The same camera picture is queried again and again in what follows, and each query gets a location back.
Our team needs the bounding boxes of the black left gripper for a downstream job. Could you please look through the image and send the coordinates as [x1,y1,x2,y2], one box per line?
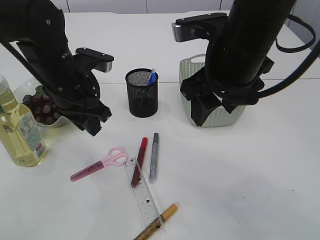
[53,96,112,137]

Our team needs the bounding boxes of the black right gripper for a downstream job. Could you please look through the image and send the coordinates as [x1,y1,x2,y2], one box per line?
[180,56,274,127]

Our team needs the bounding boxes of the pink scissors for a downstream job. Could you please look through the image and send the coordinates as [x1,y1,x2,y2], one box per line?
[70,146,128,182]

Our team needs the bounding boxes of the purple artificial grape bunch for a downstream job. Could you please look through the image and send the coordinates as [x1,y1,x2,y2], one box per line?
[22,85,61,126]

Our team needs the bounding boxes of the blue scissors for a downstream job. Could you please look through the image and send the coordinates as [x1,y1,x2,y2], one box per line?
[147,68,157,86]

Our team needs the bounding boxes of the yellow tea drink bottle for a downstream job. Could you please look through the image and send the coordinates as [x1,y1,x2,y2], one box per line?
[0,76,48,167]

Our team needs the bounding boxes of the grey glitter pen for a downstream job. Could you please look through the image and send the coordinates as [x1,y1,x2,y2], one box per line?
[149,132,159,183]

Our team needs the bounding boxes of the clear plastic ruler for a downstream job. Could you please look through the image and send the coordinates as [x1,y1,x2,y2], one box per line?
[124,157,160,227]

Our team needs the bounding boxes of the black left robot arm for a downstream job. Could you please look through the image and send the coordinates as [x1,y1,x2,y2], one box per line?
[0,0,114,136]

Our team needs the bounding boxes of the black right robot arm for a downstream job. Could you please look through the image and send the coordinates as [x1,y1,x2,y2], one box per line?
[173,0,294,126]

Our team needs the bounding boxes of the green woven plastic basket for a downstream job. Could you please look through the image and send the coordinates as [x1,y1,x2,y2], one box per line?
[179,54,246,128]

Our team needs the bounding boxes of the red marker pen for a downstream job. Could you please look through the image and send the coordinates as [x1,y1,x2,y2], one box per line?
[131,137,148,188]

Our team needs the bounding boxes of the black mesh pen holder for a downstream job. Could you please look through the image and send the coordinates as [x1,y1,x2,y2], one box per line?
[125,68,159,118]

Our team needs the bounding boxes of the pale green wavy plate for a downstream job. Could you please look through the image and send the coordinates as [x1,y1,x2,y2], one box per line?
[12,77,71,129]

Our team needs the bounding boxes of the gold marker pen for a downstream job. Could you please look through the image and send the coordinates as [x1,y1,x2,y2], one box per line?
[134,203,178,240]

